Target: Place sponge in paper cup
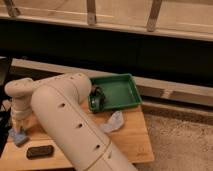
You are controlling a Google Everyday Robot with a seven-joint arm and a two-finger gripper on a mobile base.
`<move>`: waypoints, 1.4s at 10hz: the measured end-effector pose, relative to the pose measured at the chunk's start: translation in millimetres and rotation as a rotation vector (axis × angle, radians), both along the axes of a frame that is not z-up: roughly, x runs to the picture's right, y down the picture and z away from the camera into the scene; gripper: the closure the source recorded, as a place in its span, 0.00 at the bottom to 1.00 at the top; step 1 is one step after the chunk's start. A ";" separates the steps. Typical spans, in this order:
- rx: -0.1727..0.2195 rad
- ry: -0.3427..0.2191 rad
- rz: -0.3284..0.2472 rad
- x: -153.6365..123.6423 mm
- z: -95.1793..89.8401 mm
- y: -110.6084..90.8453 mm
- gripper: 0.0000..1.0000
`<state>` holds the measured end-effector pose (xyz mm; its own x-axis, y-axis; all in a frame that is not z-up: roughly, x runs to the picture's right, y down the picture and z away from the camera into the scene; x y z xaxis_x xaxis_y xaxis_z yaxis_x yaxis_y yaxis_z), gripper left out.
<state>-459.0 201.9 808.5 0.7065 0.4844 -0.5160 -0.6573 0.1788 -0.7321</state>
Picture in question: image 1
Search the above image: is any blue sponge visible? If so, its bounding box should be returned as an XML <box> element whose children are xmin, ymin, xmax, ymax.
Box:
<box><xmin>9</xmin><ymin>128</ymin><xmax>29</xmax><ymax>147</ymax></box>

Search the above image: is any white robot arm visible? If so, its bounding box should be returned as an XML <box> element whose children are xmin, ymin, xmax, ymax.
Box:
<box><xmin>5</xmin><ymin>73</ymin><xmax>137</xmax><ymax>171</ymax></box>

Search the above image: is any black stand at left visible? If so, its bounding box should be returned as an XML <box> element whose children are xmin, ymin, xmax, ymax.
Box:
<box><xmin>0</xmin><ymin>56</ymin><xmax>14</xmax><ymax>156</ymax></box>

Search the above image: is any black object in tray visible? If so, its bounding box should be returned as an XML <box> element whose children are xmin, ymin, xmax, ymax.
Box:
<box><xmin>91</xmin><ymin>85</ymin><xmax>106</xmax><ymax>111</ymax></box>

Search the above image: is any green plastic tray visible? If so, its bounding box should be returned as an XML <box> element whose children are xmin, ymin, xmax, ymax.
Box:
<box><xmin>88</xmin><ymin>74</ymin><xmax>142</xmax><ymax>113</ymax></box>

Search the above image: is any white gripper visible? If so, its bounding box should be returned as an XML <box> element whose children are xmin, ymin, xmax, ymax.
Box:
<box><xmin>11</xmin><ymin>106</ymin><xmax>32</xmax><ymax>132</ymax></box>

